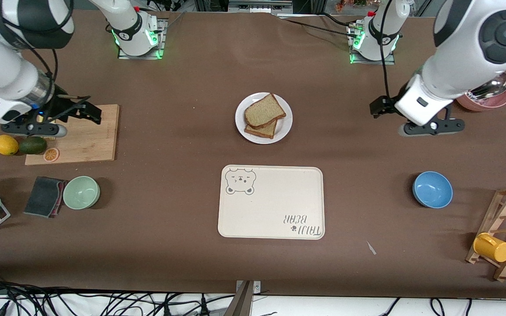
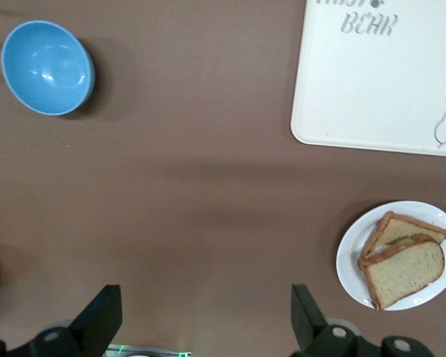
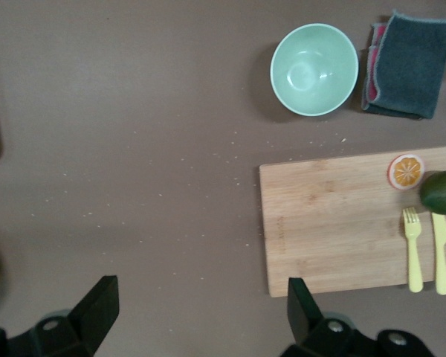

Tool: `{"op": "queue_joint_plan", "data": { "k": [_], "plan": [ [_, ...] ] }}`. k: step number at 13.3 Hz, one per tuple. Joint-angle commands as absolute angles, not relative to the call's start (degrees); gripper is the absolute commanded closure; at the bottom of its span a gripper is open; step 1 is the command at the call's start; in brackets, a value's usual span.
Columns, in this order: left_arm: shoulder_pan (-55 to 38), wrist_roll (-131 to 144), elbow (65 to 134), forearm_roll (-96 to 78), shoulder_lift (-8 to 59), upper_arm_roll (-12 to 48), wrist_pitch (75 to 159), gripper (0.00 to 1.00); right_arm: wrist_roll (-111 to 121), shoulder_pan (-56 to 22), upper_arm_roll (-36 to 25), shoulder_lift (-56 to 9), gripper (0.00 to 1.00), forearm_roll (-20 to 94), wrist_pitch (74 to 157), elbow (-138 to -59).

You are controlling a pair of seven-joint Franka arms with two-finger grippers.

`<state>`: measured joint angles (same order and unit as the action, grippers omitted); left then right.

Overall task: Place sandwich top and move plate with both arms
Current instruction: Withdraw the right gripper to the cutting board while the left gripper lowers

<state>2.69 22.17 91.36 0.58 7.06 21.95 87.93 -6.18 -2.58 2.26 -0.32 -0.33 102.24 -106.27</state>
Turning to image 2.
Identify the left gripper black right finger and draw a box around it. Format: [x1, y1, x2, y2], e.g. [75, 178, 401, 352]
[291, 284, 362, 357]

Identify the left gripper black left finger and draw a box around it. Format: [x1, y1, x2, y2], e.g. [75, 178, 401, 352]
[7, 284, 123, 357]

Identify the round white plate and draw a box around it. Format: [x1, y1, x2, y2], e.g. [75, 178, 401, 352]
[335, 200, 446, 312]

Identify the brown crust bread slice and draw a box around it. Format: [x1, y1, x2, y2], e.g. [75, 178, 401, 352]
[358, 240, 446, 312]
[361, 210, 446, 260]

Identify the cream bear print tray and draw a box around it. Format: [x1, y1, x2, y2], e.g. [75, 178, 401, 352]
[290, 0, 446, 159]

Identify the blue bowl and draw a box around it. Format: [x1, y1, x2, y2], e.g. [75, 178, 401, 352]
[0, 20, 96, 117]

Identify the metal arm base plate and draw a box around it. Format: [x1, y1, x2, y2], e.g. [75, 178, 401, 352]
[106, 344, 193, 357]

